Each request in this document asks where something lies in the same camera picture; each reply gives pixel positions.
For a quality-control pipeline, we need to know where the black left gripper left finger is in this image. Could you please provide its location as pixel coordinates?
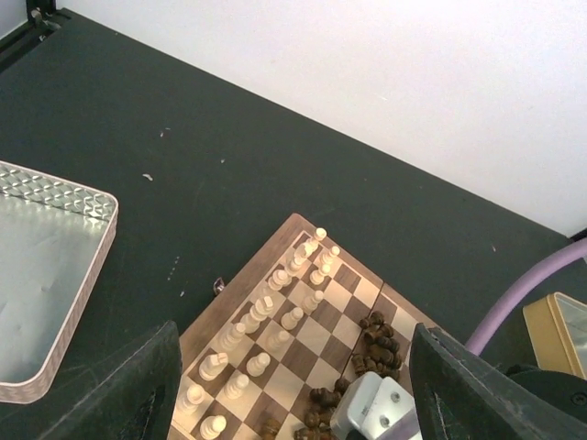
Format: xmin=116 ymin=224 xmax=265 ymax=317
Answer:
xmin=39 ymin=321 xmax=183 ymax=439

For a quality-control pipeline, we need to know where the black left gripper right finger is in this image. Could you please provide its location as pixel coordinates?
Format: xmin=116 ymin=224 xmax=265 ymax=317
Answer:
xmin=409 ymin=324 xmax=586 ymax=439

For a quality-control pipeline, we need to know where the white chess piece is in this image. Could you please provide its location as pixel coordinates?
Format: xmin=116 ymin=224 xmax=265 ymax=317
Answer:
xmin=218 ymin=322 xmax=247 ymax=352
xmin=319 ymin=246 xmax=340 ymax=273
xmin=199 ymin=415 xmax=227 ymax=440
xmin=302 ymin=291 xmax=324 ymax=314
xmin=310 ymin=227 xmax=327 ymax=251
xmin=198 ymin=352 xmax=228 ymax=381

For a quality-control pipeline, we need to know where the wooden chess board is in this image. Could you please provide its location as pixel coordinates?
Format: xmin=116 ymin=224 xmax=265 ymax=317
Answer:
xmin=169 ymin=214 xmax=430 ymax=439

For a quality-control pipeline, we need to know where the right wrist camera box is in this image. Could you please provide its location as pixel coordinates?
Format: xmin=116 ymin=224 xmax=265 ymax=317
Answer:
xmin=330 ymin=372 xmax=422 ymax=439

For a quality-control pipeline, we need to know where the gold metal tin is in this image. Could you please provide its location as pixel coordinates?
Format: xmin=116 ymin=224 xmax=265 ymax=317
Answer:
xmin=523 ymin=292 xmax=586 ymax=380

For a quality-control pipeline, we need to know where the pile of brown chess pieces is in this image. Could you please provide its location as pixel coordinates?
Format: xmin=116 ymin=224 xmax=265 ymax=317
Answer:
xmin=247 ymin=307 xmax=408 ymax=439

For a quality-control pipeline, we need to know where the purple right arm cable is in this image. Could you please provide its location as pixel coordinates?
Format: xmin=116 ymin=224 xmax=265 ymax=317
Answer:
xmin=465 ymin=237 xmax=587 ymax=357

